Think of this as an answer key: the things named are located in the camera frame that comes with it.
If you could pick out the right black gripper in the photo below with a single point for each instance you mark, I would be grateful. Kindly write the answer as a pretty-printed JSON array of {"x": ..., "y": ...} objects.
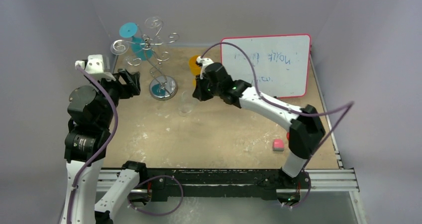
[{"x": 201, "y": 90}]

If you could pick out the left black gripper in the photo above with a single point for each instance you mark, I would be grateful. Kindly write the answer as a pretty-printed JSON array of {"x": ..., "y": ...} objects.
[{"x": 131, "y": 87}]

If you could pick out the clear tumbler glass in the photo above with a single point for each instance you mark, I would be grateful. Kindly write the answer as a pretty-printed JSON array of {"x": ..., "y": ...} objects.
[{"x": 187, "y": 103}]

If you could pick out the blue plastic wine glass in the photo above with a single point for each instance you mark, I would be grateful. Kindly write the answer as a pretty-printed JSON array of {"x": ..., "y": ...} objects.
[{"x": 129, "y": 30}]

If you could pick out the clear champagne flute glass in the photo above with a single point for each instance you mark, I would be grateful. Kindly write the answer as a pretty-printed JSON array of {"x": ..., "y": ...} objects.
[{"x": 153, "y": 38}]

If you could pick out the clear wine glass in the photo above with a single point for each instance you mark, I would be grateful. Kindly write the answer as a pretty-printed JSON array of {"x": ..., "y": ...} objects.
[{"x": 119, "y": 47}]

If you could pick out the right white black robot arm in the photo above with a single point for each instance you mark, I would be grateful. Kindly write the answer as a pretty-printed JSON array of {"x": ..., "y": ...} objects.
[{"x": 303, "y": 125}]

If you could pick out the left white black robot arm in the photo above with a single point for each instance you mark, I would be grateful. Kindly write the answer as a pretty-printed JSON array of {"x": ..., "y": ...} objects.
[{"x": 92, "y": 125}]

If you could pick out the orange plastic wine glass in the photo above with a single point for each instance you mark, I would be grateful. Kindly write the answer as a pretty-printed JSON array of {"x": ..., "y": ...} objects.
[{"x": 194, "y": 68}]

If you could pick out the pink framed whiteboard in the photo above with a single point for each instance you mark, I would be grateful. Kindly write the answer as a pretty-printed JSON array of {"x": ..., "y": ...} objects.
[{"x": 277, "y": 65}]

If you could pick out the pink grey eraser block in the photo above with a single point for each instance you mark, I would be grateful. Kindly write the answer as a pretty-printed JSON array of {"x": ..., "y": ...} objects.
[{"x": 278, "y": 145}]

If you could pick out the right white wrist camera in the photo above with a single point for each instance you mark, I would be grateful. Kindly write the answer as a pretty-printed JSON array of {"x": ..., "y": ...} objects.
[{"x": 203, "y": 62}]

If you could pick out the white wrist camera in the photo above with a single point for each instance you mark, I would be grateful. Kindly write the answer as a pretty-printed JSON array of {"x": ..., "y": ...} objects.
[
  {"x": 203, "y": 62},
  {"x": 98, "y": 66}
]

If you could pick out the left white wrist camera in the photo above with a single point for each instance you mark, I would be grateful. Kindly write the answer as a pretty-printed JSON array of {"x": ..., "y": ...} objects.
[{"x": 98, "y": 66}]

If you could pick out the silver wire wine glass rack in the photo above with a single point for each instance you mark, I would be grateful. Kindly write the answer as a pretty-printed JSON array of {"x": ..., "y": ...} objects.
[{"x": 162, "y": 87}]

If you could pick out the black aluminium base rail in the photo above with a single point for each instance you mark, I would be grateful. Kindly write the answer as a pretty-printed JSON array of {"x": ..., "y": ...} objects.
[{"x": 158, "y": 184}]

